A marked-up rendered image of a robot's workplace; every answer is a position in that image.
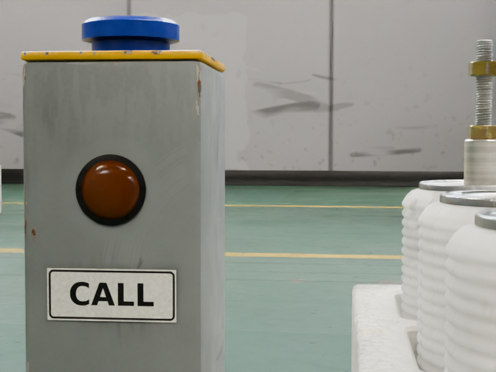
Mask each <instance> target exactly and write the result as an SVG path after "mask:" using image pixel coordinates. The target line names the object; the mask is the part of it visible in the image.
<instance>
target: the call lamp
mask: <svg viewBox="0 0 496 372"><path fill-rule="evenodd" d="M81 193H82V197H83V201H84V203H85V205H86V206H87V208H88V209H89V210H90V211H91V212H92V213H93V214H94V215H96V216H98V217H100V218H104V219H109V220H112V219H118V218H122V217H123V216H126V215H127V214H129V213H130V212H131V211H132V210H133V208H134V207H135V205H136V203H137V201H138V198H139V194H140V187H139V183H138V180H137V178H136V176H135V174H134V172H133V171H132V170H131V169H130V168H129V167H128V166H127V165H124V164H123V163H121V162H117V161H111V160H109V161H103V162H99V163H97V164H96V165H94V166H92V167H91V168H90V169H89V170H88V171H87V173H86V175H85V176H84V178H83V182H82V186H81Z"/></svg>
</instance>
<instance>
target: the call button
mask: <svg viewBox="0 0 496 372"><path fill-rule="evenodd" d="M81 25H82V41H84V42H87V43H90V44H92V51H134V50H170V44H176V43H179V25H178V24H177V23H176V22H175V21H173V20H170V19H167V18H159V17H151V16H139V15H111V16H101V17H94V18H89V19H87V20H86V21H85V22H83V23H82V24H81Z"/></svg>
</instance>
